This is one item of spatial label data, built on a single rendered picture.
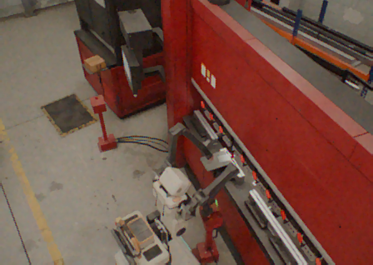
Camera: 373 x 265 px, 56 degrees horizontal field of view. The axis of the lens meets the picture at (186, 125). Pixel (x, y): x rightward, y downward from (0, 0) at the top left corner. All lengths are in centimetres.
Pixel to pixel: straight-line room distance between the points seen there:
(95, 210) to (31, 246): 76
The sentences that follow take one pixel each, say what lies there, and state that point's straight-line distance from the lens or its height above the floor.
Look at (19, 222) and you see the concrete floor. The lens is 456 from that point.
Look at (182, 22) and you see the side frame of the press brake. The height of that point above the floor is 203.
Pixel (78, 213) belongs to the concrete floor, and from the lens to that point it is 439.
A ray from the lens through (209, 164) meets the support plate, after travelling 333.
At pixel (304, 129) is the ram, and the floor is 207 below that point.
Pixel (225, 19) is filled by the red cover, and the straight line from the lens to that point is 281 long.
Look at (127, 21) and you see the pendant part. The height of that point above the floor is 195.
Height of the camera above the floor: 348
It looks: 42 degrees down
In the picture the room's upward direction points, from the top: straight up
